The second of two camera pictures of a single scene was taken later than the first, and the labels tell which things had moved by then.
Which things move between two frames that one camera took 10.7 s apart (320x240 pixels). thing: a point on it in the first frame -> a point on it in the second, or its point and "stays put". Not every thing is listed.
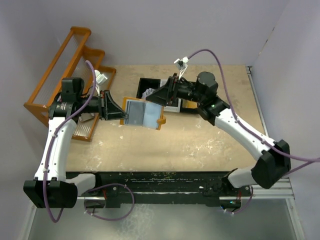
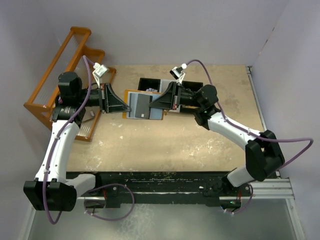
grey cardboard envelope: (85, 116) stays put
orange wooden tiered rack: (72, 59) stays put
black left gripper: (109, 109) -> (112, 103)
